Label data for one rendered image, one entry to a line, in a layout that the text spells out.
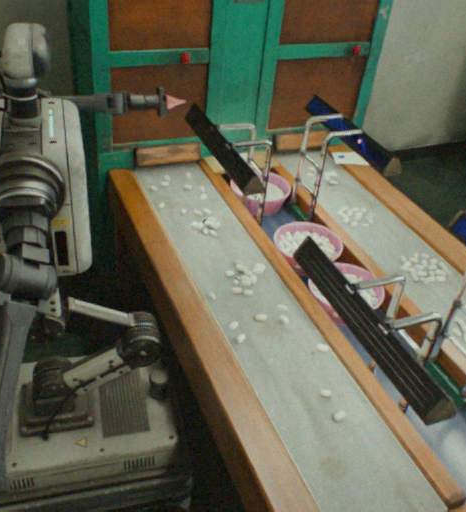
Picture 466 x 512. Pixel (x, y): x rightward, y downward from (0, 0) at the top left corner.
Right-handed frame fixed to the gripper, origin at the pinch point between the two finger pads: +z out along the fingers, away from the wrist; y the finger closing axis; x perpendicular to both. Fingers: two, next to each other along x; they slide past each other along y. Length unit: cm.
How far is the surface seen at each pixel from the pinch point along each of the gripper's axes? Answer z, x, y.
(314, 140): 77, -45, 22
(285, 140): 61, -44, 21
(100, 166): -27, -43, 29
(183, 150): 9.4, -39.7, 23.0
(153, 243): -15, 12, 50
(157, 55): -2.7, -29.3, -16.6
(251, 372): 1, 73, 74
